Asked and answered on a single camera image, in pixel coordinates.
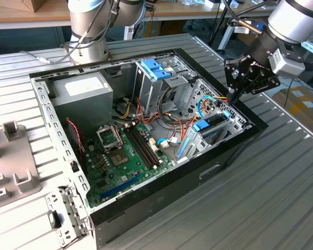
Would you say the black camera bracket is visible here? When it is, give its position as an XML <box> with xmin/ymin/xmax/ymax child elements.
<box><xmin>276</xmin><ymin>41</ymin><xmax>305</xmax><ymax>63</ymax></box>

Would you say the grey parts rack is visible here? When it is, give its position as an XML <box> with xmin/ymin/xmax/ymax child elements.
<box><xmin>0</xmin><ymin>121</ymin><xmax>42</xmax><ymax>211</ymax></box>

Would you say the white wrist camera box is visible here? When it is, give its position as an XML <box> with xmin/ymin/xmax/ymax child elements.
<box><xmin>268</xmin><ymin>48</ymin><xmax>306</xmax><ymax>78</ymax></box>

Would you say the blue wire white plug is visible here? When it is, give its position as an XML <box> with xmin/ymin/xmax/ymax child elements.
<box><xmin>155</xmin><ymin>137</ymin><xmax>179</xmax><ymax>149</ymax></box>

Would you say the grey power supply unit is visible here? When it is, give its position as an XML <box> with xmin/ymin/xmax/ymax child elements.
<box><xmin>51</xmin><ymin>71</ymin><xmax>114</xmax><ymax>136</ymax></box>

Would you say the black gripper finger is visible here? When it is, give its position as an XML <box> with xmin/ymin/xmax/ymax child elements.
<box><xmin>224</xmin><ymin>65</ymin><xmax>238</xmax><ymax>104</ymax></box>
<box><xmin>234</xmin><ymin>78</ymin><xmax>281</xmax><ymax>104</ymax></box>

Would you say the blue disk data wire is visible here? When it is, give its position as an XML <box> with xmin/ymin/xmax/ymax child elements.
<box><xmin>197</xmin><ymin>95</ymin><xmax>216</xmax><ymax>121</ymax></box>

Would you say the hard disk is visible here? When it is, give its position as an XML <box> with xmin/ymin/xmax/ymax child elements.
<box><xmin>177</xmin><ymin>110</ymin><xmax>232</xmax><ymax>159</ymax></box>

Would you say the metal disk bay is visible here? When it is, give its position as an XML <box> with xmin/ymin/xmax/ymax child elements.
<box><xmin>176</xmin><ymin>78</ymin><xmax>252</xmax><ymax>165</ymax></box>

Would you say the black open PC case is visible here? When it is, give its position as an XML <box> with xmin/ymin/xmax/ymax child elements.
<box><xmin>28</xmin><ymin>47</ymin><xmax>269</xmax><ymax>249</ymax></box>

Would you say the metal optical drive cage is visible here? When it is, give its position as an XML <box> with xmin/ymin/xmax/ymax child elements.
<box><xmin>132</xmin><ymin>55</ymin><xmax>198</xmax><ymax>118</ymax></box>

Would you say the cable with pale plug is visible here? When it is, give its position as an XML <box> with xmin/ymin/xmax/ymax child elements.
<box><xmin>20</xmin><ymin>49</ymin><xmax>74</xmax><ymax>65</ymax></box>

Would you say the thin black floor cable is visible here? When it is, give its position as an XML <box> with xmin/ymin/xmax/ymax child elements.
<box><xmin>284</xmin><ymin>78</ymin><xmax>294</xmax><ymax>107</ymax></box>

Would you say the blue plastic drive latch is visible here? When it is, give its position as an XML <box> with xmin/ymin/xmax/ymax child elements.
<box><xmin>140</xmin><ymin>58</ymin><xmax>177</xmax><ymax>82</ymax></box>

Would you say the black case fan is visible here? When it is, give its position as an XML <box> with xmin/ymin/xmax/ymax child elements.
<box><xmin>64</xmin><ymin>117</ymin><xmax>85</xmax><ymax>170</ymax></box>

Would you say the brown cardboard box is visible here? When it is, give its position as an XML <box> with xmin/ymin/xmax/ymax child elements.
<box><xmin>0</xmin><ymin>0</ymin><xmax>46</xmax><ymax>13</ymax></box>

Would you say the metal socket cover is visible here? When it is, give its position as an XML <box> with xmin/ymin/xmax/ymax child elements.
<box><xmin>95</xmin><ymin>124</ymin><xmax>121</xmax><ymax>154</ymax></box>

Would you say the cable with brass plug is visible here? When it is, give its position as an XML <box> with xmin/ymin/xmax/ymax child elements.
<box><xmin>223</xmin><ymin>0</ymin><xmax>263</xmax><ymax>34</ymax></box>

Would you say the red fan wire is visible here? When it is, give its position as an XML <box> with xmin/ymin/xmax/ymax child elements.
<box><xmin>65</xmin><ymin>117</ymin><xmax>85</xmax><ymax>164</ymax></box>

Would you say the yellow orange board power wire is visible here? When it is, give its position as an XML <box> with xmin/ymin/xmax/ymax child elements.
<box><xmin>118</xmin><ymin>96</ymin><xmax>134</xmax><ymax>120</ymax></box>

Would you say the labelled cardboard box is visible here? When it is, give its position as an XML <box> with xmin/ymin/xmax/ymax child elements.
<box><xmin>272</xmin><ymin>87</ymin><xmax>313</xmax><ymax>136</ymax></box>

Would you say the red yellow disk power wire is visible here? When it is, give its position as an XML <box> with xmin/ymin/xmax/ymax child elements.
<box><xmin>202</xmin><ymin>95</ymin><xmax>232</xmax><ymax>111</ymax></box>

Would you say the black RAM slot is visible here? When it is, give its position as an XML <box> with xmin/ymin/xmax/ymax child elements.
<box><xmin>128</xmin><ymin>124</ymin><xmax>160</xmax><ymax>168</ymax></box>
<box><xmin>124</xmin><ymin>124</ymin><xmax>157</xmax><ymax>170</ymax></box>
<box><xmin>135</xmin><ymin>123</ymin><xmax>165</xmax><ymax>164</ymax></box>
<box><xmin>131</xmin><ymin>123</ymin><xmax>163</xmax><ymax>165</ymax></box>

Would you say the black tripod stand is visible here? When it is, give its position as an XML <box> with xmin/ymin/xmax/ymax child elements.
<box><xmin>208</xmin><ymin>0</ymin><xmax>232</xmax><ymax>52</ymax></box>

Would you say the CPU socket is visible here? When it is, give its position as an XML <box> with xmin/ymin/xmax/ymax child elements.
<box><xmin>109</xmin><ymin>147</ymin><xmax>129</xmax><ymax>168</ymax></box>

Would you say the green motherboard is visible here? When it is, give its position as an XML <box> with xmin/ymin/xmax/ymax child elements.
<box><xmin>83</xmin><ymin>121</ymin><xmax>173</xmax><ymax>209</ymax></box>

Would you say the cream board connector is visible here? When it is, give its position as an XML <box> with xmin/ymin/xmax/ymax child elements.
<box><xmin>149</xmin><ymin>137</ymin><xmax>160</xmax><ymax>154</ymax></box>

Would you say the orange black wire bundle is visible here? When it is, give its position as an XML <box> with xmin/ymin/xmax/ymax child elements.
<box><xmin>135</xmin><ymin>97</ymin><xmax>199</xmax><ymax>131</ymax></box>

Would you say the blue expansion slot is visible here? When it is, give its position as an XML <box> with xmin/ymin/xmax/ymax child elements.
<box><xmin>99</xmin><ymin>173</ymin><xmax>141</xmax><ymax>203</ymax></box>

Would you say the wooden desk white frame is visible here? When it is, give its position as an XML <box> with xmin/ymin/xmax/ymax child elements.
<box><xmin>145</xmin><ymin>0</ymin><xmax>280</xmax><ymax>51</ymax></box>
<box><xmin>0</xmin><ymin>0</ymin><xmax>71</xmax><ymax>31</ymax></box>

